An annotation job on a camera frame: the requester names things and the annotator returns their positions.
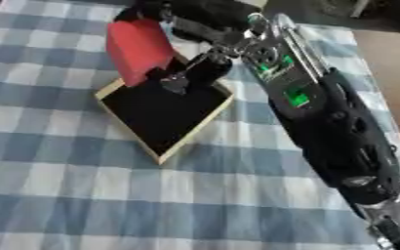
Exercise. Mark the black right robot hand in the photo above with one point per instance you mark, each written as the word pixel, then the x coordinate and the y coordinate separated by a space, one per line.
pixel 215 16

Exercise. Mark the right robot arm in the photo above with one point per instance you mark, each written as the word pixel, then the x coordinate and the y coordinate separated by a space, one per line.
pixel 323 123

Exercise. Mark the tan box with black inside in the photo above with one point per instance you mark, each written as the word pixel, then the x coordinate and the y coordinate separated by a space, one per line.
pixel 163 117

